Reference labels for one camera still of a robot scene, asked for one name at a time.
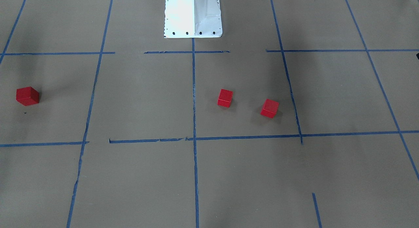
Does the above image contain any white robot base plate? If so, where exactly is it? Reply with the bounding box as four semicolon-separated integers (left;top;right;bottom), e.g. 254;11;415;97
163;0;223;39

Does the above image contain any brown paper table cover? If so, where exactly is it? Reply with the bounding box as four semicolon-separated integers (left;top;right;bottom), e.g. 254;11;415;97
1;0;418;228

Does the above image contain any red block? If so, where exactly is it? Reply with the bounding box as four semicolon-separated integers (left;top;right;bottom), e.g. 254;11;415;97
15;86;40;106
260;99;280;119
217;88;233;108

